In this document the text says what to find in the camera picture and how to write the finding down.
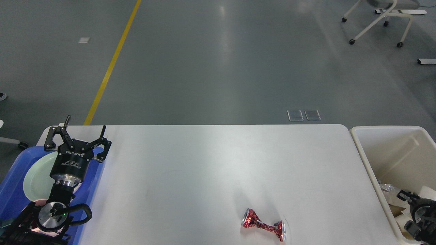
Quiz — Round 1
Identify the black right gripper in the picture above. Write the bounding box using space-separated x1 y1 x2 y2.
396 190 436 243

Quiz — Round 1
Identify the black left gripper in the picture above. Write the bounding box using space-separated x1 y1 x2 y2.
44 115 112 187

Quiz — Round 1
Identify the silver foil container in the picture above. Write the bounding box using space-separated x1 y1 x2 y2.
377 180 407 208

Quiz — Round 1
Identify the mint green plate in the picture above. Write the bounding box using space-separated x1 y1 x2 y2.
23 151 82 202

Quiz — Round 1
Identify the white crushed paper cup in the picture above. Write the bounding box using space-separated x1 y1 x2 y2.
418 185 436 201

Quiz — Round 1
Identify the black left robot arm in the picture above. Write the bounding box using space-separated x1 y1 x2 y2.
1 116 112 245

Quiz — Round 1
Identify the white chair base leg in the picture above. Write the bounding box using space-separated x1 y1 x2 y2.
0 137 29 149

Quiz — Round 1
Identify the beige plastic bin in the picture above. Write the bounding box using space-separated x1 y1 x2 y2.
350 126 436 245

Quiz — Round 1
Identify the person leg with sneaker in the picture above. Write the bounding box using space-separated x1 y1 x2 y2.
0 93 7 102

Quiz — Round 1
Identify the white table leg bar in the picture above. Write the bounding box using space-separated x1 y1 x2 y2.
417 58 436 65

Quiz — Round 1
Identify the crushed red can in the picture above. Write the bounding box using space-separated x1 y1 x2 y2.
241 208 287 242

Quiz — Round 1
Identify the white rolling chair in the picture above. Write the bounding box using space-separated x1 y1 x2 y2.
348 0 420 48

